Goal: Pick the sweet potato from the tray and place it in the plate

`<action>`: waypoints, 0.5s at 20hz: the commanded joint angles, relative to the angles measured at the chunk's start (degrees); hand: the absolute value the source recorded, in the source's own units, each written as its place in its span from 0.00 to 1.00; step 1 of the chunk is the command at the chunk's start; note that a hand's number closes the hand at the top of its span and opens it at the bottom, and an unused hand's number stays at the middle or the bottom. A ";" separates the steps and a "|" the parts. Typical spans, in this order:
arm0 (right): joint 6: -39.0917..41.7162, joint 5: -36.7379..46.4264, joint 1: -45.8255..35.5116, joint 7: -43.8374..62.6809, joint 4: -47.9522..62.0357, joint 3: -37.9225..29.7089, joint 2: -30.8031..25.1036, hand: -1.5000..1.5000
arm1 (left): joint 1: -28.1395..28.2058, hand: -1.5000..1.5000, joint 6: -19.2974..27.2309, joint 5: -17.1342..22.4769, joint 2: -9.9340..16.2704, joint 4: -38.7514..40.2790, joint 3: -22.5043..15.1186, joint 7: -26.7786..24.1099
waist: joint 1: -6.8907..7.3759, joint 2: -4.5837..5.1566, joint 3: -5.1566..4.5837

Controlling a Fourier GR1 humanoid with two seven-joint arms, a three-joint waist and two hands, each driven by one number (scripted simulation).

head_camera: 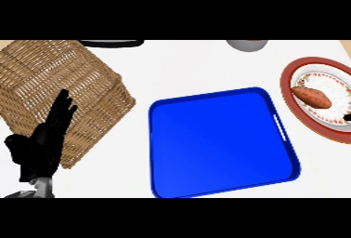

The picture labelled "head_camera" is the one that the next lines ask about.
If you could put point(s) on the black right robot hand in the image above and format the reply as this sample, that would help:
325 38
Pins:
348 117

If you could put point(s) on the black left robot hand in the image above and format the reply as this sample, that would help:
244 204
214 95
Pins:
42 145

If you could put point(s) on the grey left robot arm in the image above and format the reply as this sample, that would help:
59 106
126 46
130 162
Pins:
37 189

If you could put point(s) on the white patterned plate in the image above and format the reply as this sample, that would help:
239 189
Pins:
326 89

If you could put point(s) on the brown sweet potato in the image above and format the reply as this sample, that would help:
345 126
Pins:
312 96

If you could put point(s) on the blue tray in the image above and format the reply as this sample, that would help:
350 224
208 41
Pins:
214 145

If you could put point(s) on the red round placemat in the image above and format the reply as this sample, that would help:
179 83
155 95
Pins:
292 102

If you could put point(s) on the brown wicker basket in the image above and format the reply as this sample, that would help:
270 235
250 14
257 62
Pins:
55 86

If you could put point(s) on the grey round pot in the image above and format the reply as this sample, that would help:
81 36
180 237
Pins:
247 45

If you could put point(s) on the black flat object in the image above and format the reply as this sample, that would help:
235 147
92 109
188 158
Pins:
112 42

